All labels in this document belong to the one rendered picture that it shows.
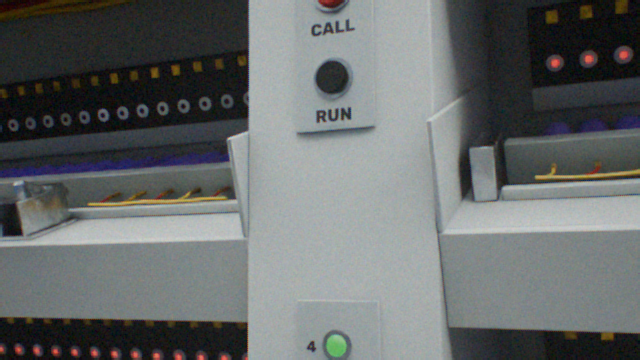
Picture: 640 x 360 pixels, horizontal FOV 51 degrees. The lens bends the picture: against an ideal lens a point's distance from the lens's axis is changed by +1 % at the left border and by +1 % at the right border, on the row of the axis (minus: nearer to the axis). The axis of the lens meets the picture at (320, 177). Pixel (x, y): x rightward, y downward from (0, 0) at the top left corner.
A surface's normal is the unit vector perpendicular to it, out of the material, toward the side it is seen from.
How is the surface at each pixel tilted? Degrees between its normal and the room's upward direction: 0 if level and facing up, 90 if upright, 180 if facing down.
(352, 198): 90
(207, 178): 110
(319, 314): 90
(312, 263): 90
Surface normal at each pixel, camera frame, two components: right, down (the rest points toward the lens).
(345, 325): -0.37, -0.11
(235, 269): -0.35, 0.22
